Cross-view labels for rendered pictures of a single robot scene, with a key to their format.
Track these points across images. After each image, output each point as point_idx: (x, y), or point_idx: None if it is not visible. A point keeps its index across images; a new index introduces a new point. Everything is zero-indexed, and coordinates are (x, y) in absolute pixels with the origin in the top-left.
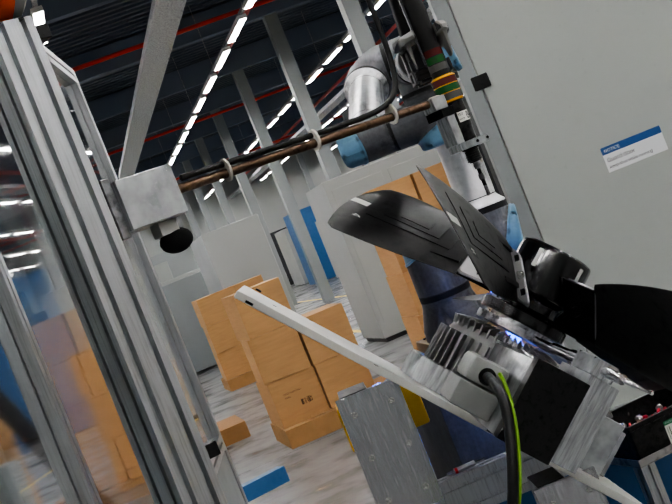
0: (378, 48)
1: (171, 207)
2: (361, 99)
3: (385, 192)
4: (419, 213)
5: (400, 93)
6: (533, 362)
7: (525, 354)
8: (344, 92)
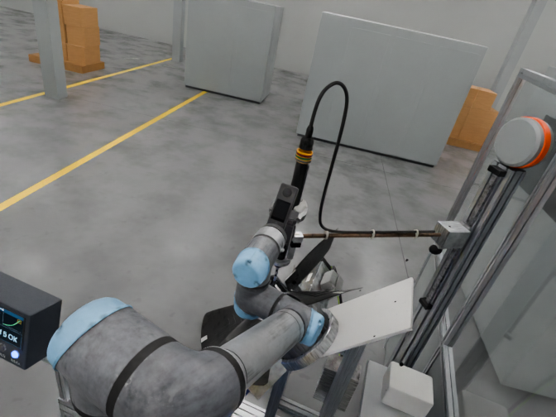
0: (173, 342)
1: None
2: (274, 323)
3: (317, 299)
4: (309, 292)
5: (268, 280)
6: (323, 260)
7: (318, 269)
8: (246, 390)
